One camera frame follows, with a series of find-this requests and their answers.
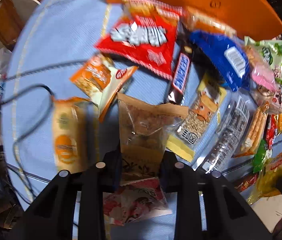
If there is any red white strawberry pouch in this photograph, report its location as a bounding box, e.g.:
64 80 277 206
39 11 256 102
103 177 172 226

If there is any brown paper snack packet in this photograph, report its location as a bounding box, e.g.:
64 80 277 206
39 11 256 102
117 93 189 181

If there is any small green plum packet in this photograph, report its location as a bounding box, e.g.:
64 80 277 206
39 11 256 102
253 139 267 173

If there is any biscuit sticks clear packet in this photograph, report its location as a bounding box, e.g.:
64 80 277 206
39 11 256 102
233 101 270 158

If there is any yellow crinkly snack bag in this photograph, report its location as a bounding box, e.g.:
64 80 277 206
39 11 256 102
247 152 282 205

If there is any blue cookie bag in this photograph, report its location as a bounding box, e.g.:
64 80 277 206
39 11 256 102
189 30 250 92

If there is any red noodle snack bag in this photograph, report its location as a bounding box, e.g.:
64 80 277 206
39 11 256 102
95 0 183 80

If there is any green jelly drink pouch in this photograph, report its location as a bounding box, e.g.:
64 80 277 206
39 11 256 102
244 36 282 86

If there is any yellow peanut bar packet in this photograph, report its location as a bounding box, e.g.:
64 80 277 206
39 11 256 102
167 73 227 162

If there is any round cake orange packet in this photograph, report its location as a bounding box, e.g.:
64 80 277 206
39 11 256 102
52 97 90 174

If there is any clear barcode snack packet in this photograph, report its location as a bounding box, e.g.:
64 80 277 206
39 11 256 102
194 94 249 173

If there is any snickers chocolate bar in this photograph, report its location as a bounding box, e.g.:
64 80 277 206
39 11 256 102
165 23 194 106

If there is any red wafer bar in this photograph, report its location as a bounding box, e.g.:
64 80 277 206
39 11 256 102
233 173 259 192

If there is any orange white snack packet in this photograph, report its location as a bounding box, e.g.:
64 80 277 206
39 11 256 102
70 53 138 122

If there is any small red snack packet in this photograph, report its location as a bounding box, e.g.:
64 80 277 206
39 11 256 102
265 114 279 150

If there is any cartoon candy clear packet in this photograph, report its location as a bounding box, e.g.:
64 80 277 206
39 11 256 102
251 86 282 114

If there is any light blue tablecloth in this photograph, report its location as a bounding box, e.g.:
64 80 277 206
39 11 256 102
0 0 282 240

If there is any pink biscuit bag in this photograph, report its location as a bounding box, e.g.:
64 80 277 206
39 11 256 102
244 45 277 92

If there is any clear wrapped sandwich cake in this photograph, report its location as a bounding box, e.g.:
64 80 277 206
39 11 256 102
183 7 237 37

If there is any black cable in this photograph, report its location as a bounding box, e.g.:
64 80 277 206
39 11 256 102
0 60 92 205

